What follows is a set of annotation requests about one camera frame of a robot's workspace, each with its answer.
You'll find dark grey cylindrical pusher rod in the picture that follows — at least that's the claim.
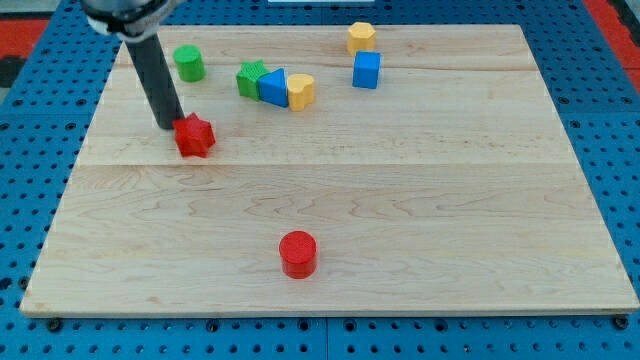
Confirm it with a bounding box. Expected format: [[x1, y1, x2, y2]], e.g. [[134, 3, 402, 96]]
[[126, 34, 184, 130]]

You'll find red star block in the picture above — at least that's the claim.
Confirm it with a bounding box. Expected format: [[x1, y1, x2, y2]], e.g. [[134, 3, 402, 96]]
[[172, 113, 216, 158]]

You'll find green star block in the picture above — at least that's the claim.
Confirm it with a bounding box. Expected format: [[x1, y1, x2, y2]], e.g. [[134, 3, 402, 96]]
[[236, 60, 270, 101]]

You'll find green cylinder block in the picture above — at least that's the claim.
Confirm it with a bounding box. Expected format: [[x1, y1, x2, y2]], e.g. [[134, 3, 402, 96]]
[[173, 44, 206, 82]]

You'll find blue triangle block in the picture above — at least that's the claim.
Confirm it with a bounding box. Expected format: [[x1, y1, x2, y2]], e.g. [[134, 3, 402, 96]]
[[257, 68, 288, 108]]

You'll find yellow heart block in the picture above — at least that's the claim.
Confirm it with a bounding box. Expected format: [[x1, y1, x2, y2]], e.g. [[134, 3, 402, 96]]
[[286, 74, 315, 111]]

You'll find yellow hexagon block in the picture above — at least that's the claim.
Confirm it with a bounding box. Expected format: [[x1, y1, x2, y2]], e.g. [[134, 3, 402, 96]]
[[346, 22, 376, 56]]

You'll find blue cube block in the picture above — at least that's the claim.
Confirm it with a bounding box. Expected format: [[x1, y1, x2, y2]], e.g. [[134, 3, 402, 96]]
[[352, 51, 382, 89]]

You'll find red cylinder block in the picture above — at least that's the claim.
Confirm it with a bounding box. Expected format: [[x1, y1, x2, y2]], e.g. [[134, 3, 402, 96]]
[[279, 230, 318, 279]]

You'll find wooden board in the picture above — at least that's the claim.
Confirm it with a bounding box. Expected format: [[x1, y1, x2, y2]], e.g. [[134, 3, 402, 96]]
[[20, 25, 639, 318]]

